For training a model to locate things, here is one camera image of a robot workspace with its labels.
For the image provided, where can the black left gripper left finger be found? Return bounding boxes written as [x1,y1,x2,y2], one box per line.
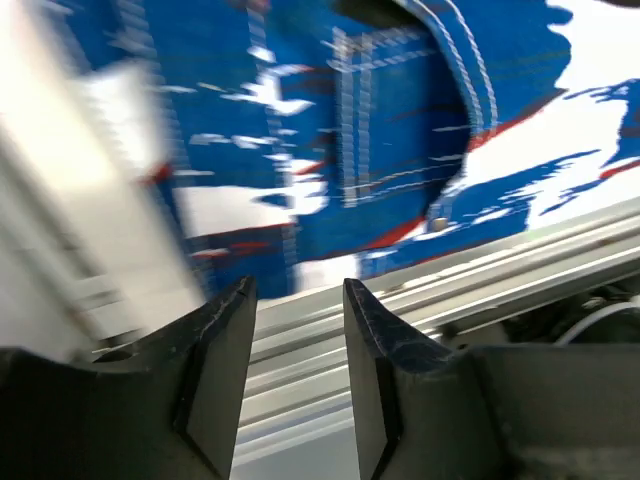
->
[1,277,257,479]

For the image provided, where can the blue white patterned trousers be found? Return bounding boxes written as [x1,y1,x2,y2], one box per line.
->
[40,1,639,299]

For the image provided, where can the aluminium rail frame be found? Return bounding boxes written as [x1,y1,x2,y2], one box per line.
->
[1,1,639,479]

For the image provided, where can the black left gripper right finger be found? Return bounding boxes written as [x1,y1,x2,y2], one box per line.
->
[343,279,639,479]

